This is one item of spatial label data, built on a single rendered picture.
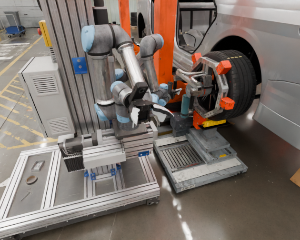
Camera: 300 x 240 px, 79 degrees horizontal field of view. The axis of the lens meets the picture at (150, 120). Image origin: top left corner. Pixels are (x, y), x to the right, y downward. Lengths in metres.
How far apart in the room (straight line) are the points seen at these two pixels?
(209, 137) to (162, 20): 1.31
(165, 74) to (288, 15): 1.10
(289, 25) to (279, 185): 1.51
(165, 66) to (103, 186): 1.31
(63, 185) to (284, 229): 1.89
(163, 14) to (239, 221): 1.92
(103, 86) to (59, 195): 1.07
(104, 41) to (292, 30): 1.11
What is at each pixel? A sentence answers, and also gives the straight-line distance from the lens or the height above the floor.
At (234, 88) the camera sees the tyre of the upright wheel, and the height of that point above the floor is 0.97.
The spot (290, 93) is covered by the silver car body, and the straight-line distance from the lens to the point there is 1.49.
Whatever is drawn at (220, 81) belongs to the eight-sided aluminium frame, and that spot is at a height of 1.01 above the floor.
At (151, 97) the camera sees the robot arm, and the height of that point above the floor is 1.15.
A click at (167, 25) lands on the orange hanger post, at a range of 1.92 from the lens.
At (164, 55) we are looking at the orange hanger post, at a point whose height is 1.08.
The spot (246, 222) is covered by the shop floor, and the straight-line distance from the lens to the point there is 1.94.
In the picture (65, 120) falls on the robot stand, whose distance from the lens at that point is 1.36.
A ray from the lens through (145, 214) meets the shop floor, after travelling 1.79.
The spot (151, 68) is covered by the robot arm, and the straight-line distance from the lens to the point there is 1.40.
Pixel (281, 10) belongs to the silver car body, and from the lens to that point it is 1.56.
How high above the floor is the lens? 1.58
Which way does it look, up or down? 34 degrees down
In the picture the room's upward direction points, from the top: straight up
